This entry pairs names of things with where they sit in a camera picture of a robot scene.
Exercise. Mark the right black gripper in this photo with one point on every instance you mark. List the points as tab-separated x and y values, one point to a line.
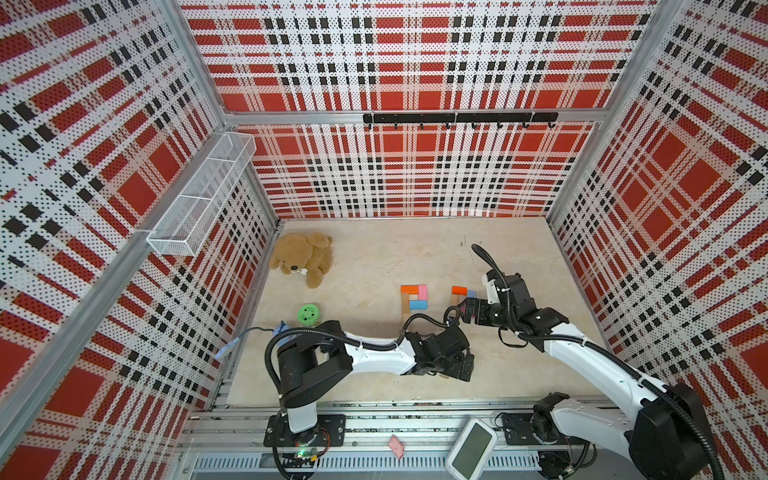
479	305

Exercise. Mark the blue toy with cord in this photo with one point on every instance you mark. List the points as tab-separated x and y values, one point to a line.
229	346

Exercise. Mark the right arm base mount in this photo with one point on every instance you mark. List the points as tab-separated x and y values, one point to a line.
567	455

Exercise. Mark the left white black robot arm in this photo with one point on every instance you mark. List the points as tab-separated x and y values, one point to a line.
306	363

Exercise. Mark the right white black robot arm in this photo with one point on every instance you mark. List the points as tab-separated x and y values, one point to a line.
661	428

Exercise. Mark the pink building block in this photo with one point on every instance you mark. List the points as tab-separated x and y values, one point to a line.
422	294

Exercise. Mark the black hook rail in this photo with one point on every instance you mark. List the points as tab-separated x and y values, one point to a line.
523	118

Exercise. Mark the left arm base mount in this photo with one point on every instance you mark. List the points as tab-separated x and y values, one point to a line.
295	454

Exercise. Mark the pink block on rail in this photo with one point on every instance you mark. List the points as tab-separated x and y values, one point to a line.
397	447

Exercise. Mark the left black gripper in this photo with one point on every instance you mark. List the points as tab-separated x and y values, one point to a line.
455	371

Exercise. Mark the white wire mesh basket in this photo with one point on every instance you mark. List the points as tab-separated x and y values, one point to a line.
216	171

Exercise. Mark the brown teddy bear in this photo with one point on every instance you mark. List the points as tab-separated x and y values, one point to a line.
309	256

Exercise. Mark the green round toy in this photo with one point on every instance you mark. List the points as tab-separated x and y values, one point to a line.
309	315

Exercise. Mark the white tablet device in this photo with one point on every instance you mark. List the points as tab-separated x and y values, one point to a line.
472	450

